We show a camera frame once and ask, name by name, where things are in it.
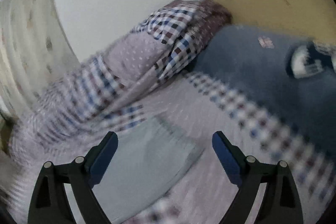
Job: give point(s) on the light blue denim pants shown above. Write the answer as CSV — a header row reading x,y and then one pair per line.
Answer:
x,y
150,159

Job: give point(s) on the blue plush pillow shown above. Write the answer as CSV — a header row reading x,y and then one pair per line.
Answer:
x,y
256,63

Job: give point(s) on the checkered folded quilt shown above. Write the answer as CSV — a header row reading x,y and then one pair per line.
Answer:
x,y
148,55

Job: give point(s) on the pineapple print wall cloth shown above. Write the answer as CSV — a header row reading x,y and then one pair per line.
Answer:
x,y
34,52

